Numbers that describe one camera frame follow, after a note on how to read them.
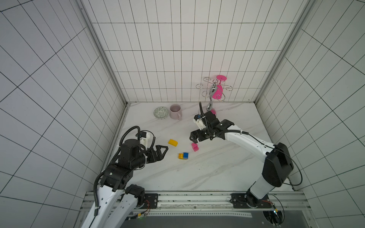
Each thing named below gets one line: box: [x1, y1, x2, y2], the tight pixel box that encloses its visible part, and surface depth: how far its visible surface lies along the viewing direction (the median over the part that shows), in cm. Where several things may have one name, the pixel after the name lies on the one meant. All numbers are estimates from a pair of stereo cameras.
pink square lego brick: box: [191, 142, 200, 152], surface depth 93 cm
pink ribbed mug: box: [169, 103, 183, 121], surface depth 107 cm
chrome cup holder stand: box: [195, 76, 233, 111], surface depth 94 cm
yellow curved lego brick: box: [168, 138, 179, 147], surface depth 97 cm
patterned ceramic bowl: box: [153, 106, 170, 120], surface depth 112 cm
